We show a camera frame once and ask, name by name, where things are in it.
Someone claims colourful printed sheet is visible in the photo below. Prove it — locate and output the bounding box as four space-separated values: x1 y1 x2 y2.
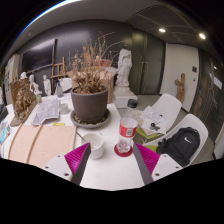
0 119 13 144

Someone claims stack of papers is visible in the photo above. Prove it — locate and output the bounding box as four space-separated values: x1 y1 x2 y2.
135 105 169 136

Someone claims dark glass bottle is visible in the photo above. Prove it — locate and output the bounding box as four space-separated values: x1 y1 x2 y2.
54 81 65 99

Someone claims cardboard box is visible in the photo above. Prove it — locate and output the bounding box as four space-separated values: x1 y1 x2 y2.
104 66 118 104

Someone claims white plastic chair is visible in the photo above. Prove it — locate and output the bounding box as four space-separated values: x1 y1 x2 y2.
143 113 209 168
134 93 184 141

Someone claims flat round red coaster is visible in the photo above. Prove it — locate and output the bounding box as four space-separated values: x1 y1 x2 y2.
113 143 134 158

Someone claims light wooden panel board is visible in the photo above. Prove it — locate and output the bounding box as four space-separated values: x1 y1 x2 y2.
7 123 78 169

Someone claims bunch of keys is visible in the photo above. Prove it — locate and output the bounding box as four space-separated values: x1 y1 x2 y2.
149 122 162 132

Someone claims dried plant in brown pot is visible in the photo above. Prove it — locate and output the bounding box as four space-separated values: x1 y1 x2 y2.
64 31 124 125

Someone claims black backpack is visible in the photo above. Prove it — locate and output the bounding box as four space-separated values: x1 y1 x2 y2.
155 126 202 168

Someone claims small white plaster figurine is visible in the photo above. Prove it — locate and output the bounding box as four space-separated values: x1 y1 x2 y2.
42 74 53 97
28 73 43 96

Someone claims red box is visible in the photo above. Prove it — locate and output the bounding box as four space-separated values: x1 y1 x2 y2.
99 58 113 68

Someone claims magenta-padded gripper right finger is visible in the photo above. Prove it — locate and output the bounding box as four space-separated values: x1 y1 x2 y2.
132 142 184 186

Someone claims black wall screen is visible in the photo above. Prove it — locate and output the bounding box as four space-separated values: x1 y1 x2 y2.
21 39 57 73

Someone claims metal spoon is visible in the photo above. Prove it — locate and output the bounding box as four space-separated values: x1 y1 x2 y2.
75 130 89 144

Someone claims white headless plaster statue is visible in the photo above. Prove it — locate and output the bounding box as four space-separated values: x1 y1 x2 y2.
113 48 138 109

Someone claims wooden figure statue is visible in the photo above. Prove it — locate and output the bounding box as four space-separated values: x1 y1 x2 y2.
174 72 186 104

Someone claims white cabinet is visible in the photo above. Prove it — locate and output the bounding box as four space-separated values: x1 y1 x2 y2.
3 54 21 98

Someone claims white cup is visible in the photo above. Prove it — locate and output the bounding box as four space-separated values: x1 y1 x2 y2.
80 132 105 160

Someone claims small grey tape roll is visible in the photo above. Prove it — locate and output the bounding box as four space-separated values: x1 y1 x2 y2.
58 102 70 115

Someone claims clear red-labelled drink bottle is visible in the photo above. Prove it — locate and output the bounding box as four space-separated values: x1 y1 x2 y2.
115 98 140 154

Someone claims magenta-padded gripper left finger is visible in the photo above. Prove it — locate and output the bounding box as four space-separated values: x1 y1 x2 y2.
43 142 92 186

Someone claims wooden easel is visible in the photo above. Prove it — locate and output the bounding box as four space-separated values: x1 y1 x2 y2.
50 56 68 96

